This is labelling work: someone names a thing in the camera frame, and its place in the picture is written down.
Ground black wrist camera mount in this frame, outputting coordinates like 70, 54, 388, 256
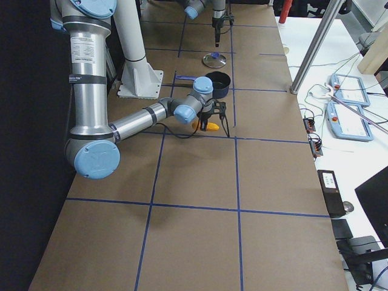
212, 99, 227, 116
223, 12, 234, 26

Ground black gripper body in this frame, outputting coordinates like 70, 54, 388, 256
200, 102, 214, 122
212, 18, 223, 30

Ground far teach pendant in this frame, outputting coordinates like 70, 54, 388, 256
329, 73, 370, 107

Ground teach pendant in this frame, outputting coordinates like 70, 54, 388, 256
326, 101, 373, 142
329, 73, 370, 107

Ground dark blue saucepan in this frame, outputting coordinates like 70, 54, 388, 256
176, 71, 232, 99

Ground red cylinder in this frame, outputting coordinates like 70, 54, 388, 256
278, 0, 293, 24

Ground aluminium frame post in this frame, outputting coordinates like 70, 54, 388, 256
290, 0, 346, 95

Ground black monitor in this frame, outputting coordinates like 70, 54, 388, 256
355, 171, 387, 247

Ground upper orange connector block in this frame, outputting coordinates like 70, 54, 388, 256
303, 117, 316, 133

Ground glass pot lid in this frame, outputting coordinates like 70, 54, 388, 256
202, 52, 227, 69

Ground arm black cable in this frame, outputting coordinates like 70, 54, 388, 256
218, 8, 234, 36
154, 107, 231, 139

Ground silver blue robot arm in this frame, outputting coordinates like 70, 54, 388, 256
176, 0, 229, 47
50, 1, 213, 179

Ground white pillar with base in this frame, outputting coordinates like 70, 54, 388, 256
113, 0, 164, 99

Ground thin metal rod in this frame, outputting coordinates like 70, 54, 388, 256
329, 94, 388, 134

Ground lower orange connector block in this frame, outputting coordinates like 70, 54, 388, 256
309, 138, 323, 158

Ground black box with label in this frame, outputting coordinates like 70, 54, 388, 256
317, 170, 346, 218

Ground near teach pendant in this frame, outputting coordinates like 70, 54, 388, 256
326, 101, 373, 142

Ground grey round knob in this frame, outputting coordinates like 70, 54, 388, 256
343, 201, 355, 213

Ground yellow corn cob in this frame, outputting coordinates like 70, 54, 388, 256
192, 121, 219, 132

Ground orange connector block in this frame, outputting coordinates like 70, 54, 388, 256
303, 117, 316, 133
309, 138, 323, 158

